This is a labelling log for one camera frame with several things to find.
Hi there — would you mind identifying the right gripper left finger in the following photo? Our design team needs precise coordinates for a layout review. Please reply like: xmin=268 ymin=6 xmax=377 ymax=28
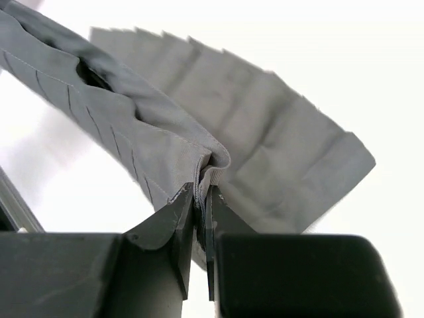
xmin=125 ymin=182 xmax=194 ymax=300

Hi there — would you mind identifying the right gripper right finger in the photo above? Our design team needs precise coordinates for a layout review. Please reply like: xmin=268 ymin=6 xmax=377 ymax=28
xmin=203 ymin=185 xmax=256 ymax=301

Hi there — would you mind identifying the grey pleated skirt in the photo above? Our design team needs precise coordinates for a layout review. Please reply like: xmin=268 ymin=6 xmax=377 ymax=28
xmin=0 ymin=0 xmax=377 ymax=272

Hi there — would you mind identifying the aluminium front rail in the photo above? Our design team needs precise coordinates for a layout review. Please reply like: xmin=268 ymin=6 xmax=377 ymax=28
xmin=1 ymin=169 xmax=44 ymax=233

